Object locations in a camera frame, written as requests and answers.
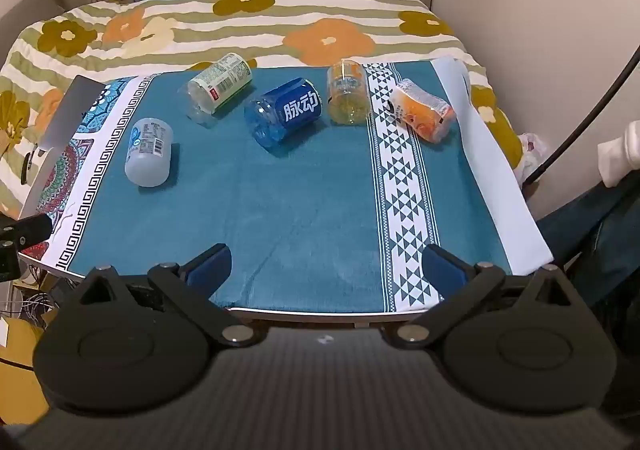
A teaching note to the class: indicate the dark blue jeans leg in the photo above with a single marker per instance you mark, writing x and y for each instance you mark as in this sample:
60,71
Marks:
595,237

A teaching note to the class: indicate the floral striped bed quilt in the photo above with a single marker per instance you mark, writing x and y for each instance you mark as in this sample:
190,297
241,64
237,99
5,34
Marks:
108,40

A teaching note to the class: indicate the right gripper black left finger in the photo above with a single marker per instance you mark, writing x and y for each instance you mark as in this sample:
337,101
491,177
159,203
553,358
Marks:
189,287

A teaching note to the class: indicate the teal patterned table cloth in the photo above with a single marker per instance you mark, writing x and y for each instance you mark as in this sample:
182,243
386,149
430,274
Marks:
334,221

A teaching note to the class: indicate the white cloth sleeve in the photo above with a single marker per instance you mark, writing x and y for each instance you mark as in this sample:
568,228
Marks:
618,157

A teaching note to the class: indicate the grey upholstered headboard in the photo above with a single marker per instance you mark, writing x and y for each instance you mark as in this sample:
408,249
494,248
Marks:
23,14

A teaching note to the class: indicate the blue plastic cup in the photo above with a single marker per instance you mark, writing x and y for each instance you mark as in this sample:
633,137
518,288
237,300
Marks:
277,114

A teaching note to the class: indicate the black pen on bed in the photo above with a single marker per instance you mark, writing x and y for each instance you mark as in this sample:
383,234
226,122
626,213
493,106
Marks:
27,165

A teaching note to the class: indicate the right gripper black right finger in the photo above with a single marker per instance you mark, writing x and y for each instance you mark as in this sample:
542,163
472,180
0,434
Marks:
463,287

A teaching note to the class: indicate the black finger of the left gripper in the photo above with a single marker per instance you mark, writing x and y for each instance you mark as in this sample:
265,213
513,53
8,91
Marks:
16,236

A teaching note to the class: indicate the white plastic bag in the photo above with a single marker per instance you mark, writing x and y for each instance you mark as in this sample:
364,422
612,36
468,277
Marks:
534,153

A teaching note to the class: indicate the grey apple laptop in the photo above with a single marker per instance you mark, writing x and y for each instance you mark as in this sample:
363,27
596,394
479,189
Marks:
75,104

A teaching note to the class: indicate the white translucent plastic cup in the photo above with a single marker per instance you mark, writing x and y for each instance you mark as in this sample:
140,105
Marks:
149,153

